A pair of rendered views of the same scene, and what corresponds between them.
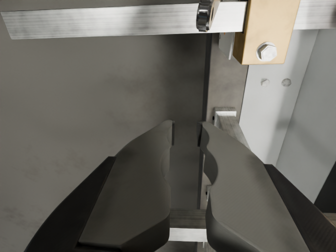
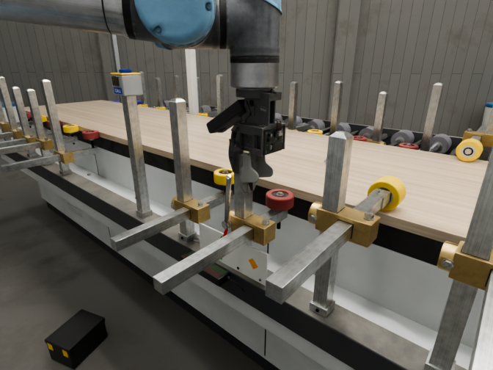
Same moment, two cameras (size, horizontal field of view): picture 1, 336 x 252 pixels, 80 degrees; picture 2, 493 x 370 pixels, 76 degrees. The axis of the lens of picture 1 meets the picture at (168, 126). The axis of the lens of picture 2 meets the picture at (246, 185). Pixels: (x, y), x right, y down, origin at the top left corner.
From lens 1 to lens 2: 0.69 m
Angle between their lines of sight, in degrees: 93
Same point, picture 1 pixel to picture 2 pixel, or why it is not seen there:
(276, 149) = (407, 321)
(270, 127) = (373, 314)
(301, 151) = (391, 283)
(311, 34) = not seen: hidden behind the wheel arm
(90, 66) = not seen: outside the picture
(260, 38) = (259, 222)
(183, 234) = (329, 235)
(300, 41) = not seen: hidden behind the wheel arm
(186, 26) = (234, 237)
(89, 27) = (198, 257)
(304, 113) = (358, 280)
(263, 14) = (252, 220)
